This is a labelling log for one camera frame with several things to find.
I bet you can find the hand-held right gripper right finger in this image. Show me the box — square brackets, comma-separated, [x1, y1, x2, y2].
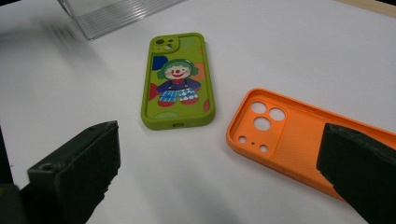
[317, 122, 396, 224]

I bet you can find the orange phone case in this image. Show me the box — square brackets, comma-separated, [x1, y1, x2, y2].
[226, 88, 396, 202]

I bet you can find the green clown phone case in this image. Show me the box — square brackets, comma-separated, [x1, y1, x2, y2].
[140, 32, 217, 131]

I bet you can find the clear ribbed acrylic rack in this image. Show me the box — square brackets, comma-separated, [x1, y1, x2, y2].
[56, 0, 188, 41]

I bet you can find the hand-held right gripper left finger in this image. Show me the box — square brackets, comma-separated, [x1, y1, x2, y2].
[19, 120, 121, 224]

